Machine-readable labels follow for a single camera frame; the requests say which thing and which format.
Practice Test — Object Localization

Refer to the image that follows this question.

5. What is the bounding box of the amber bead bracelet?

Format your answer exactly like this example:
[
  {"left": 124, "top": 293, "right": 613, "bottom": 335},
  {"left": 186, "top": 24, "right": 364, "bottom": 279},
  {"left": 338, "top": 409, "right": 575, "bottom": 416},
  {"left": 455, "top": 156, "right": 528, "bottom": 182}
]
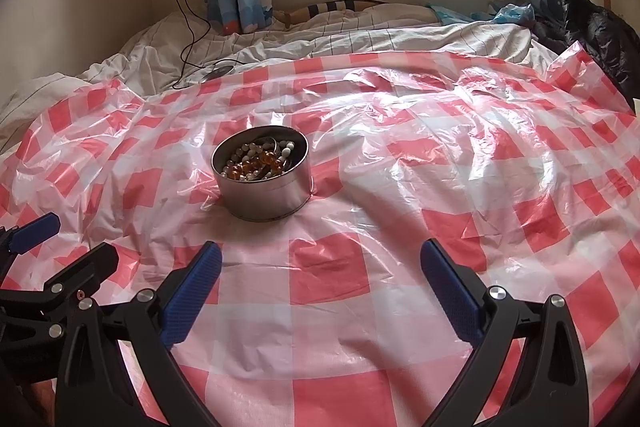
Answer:
[{"left": 219, "top": 149, "right": 286, "bottom": 181}]

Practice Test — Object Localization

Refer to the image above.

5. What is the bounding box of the white pearl bead bracelet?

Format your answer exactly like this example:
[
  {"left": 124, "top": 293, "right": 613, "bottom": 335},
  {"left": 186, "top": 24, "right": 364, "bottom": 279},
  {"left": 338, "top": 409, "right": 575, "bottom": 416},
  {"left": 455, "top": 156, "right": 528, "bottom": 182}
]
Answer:
[{"left": 221, "top": 138, "right": 298, "bottom": 182}]

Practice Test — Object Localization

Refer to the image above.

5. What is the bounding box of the thin silver bangle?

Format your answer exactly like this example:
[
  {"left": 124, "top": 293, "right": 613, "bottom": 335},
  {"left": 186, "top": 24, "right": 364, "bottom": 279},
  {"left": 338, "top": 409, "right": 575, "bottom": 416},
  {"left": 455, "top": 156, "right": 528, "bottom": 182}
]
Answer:
[{"left": 256, "top": 136, "right": 296, "bottom": 170}]

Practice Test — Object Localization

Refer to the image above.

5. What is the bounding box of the round silver metal tin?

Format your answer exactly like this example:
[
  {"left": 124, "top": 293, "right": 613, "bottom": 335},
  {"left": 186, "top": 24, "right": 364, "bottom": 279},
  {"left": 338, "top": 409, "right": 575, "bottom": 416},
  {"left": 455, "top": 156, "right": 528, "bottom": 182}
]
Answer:
[{"left": 212, "top": 126, "right": 314, "bottom": 222}]

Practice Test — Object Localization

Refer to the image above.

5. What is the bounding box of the red white checkered plastic sheet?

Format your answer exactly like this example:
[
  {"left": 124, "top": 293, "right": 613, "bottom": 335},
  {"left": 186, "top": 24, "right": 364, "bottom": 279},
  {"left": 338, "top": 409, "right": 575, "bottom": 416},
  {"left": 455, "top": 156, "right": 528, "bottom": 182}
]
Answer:
[{"left": 1, "top": 46, "right": 639, "bottom": 426}]

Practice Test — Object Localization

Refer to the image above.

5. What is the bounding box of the white striped duvet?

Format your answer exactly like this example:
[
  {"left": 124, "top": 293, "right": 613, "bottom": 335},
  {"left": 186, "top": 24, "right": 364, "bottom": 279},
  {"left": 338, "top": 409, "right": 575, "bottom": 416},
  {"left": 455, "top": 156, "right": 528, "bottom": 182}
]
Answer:
[{"left": 1, "top": 3, "right": 557, "bottom": 157}]

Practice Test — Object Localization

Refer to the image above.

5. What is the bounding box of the black striped pillow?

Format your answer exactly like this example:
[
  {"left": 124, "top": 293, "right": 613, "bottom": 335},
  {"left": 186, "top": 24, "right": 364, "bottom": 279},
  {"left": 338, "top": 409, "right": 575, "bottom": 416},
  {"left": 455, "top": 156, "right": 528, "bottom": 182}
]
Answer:
[{"left": 272, "top": 0, "right": 383, "bottom": 27}]

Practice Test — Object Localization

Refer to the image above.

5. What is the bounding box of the black puffy jacket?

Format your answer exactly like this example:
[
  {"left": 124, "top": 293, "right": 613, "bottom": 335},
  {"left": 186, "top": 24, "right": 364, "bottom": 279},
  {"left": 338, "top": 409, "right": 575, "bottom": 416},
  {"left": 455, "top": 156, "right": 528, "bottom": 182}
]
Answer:
[{"left": 529, "top": 0, "right": 640, "bottom": 110}]

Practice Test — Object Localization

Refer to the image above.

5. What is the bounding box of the light blue plastic bag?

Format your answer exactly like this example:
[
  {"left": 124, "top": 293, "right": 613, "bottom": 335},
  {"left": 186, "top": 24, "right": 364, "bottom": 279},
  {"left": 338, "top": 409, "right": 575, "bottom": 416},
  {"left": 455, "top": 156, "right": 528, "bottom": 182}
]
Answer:
[{"left": 427, "top": 3, "right": 536, "bottom": 27}]

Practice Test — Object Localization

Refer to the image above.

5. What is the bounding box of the black charger cable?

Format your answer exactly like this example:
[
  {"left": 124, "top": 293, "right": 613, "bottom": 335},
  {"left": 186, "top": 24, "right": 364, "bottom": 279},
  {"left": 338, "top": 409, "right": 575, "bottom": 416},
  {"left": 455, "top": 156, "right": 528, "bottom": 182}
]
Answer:
[{"left": 169, "top": 0, "right": 246, "bottom": 90}]

